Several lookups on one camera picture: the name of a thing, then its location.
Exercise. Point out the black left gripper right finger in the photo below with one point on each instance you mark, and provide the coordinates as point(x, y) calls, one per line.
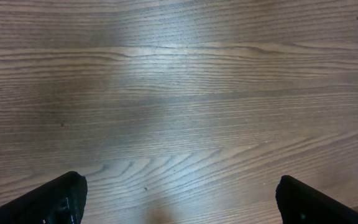
point(299, 203)

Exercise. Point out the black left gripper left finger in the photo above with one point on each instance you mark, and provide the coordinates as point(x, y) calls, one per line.
point(62, 200)

